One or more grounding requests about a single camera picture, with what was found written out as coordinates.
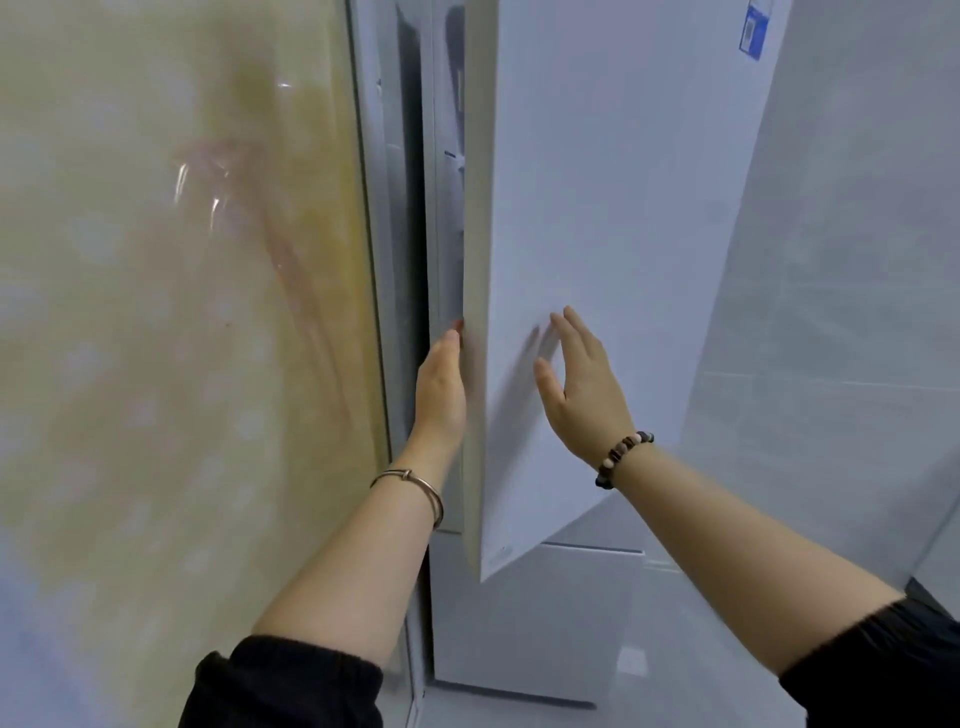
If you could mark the person's left hand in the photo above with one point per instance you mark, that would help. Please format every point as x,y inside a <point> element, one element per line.
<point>439,405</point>

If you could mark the person's right hand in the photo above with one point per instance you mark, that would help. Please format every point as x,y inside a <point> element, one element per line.
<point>592,405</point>

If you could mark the white refrigerator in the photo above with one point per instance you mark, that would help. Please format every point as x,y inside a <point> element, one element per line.
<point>600,187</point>

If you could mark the person's left forearm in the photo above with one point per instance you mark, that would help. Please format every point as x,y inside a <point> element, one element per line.
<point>360,570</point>

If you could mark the person's right forearm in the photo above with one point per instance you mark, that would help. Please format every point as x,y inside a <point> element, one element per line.
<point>750,555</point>

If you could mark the person's black left sleeve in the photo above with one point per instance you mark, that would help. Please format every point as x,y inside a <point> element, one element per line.
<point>285,686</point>

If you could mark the person's black sleeve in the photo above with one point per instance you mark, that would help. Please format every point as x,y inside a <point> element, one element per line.
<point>885,660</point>
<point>285,686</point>

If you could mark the person's black right sleeve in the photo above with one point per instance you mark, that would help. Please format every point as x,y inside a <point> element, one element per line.
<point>885,660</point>

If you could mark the silver bangle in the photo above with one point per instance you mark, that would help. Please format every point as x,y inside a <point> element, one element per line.
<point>424,486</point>

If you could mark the white framed glass door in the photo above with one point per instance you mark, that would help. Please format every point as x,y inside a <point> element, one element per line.
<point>382,225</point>

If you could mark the yellow dotted curtain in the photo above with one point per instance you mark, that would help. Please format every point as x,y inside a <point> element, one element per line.
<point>187,337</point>

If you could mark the blue label sticker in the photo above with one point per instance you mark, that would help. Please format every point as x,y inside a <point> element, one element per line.
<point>754,30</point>

